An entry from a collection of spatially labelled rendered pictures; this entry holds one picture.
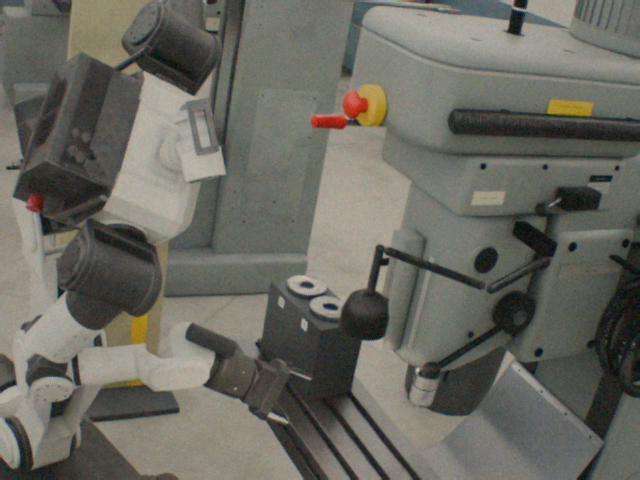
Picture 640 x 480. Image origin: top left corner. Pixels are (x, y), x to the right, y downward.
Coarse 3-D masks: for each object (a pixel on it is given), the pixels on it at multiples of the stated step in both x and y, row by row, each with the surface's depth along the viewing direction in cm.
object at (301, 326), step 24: (288, 288) 193; (312, 288) 195; (288, 312) 191; (312, 312) 185; (336, 312) 186; (264, 336) 201; (288, 336) 192; (312, 336) 183; (336, 336) 184; (288, 360) 193; (312, 360) 184; (336, 360) 187; (312, 384) 186; (336, 384) 191
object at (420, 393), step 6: (414, 378) 154; (414, 384) 153; (420, 384) 152; (426, 384) 152; (432, 384) 152; (414, 390) 154; (420, 390) 153; (426, 390) 153; (432, 390) 153; (408, 396) 156; (414, 396) 154; (420, 396) 153; (426, 396) 153; (432, 396) 154; (414, 402) 154; (420, 402) 154; (426, 402) 154; (432, 402) 155
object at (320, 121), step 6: (312, 120) 132; (318, 120) 131; (324, 120) 132; (330, 120) 132; (336, 120) 133; (342, 120) 133; (348, 120) 134; (354, 120) 135; (318, 126) 132; (324, 126) 132; (330, 126) 133; (336, 126) 133; (342, 126) 133; (378, 126) 137
